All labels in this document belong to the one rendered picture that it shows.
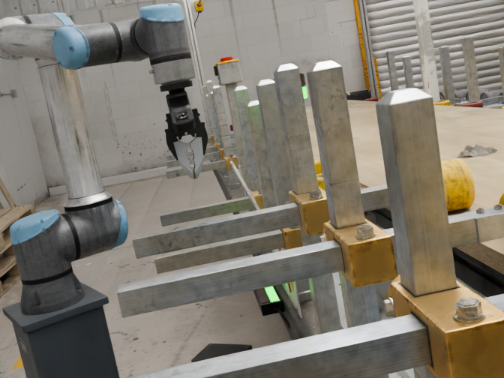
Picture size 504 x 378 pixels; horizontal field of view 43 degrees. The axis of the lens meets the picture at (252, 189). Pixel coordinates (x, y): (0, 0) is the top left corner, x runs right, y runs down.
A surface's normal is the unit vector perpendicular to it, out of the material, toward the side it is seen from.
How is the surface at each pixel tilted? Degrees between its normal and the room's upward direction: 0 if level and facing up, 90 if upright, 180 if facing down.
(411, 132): 90
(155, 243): 90
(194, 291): 90
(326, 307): 90
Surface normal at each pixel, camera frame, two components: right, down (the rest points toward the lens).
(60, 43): -0.73, 0.26
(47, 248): 0.60, 0.04
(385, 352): 0.12, 0.15
